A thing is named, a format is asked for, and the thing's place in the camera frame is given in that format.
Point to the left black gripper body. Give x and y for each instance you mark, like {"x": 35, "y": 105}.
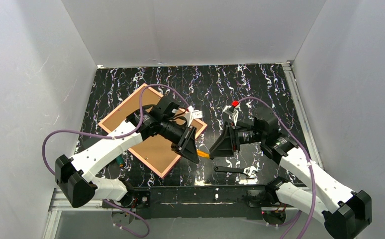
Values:
{"x": 186, "y": 139}

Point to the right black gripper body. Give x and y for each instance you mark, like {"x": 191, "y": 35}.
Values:
{"x": 231, "y": 137}

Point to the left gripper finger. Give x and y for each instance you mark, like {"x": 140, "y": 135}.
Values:
{"x": 188, "y": 152}
{"x": 189, "y": 136}

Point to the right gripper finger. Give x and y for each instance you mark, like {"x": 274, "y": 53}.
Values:
{"x": 224, "y": 140}
{"x": 222, "y": 152}

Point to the orange handled screwdriver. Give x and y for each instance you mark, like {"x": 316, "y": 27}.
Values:
{"x": 203, "y": 154}

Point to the pink photo frame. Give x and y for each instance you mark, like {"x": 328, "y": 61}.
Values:
{"x": 155, "y": 152}

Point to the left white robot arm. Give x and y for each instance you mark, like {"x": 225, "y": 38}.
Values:
{"x": 76, "y": 175}

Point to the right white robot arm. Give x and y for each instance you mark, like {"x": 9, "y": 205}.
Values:
{"x": 344, "y": 212}

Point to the black adjustable wrench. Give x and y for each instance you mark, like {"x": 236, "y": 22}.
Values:
{"x": 250, "y": 172}

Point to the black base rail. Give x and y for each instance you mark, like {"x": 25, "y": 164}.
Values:
{"x": 226, "y": 201}

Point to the green handled screwdriver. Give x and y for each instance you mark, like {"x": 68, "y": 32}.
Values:
{"x": 120, "y": 161}

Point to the aluminium side rail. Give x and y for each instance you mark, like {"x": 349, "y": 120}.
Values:
{"x": 292, "y": 83}

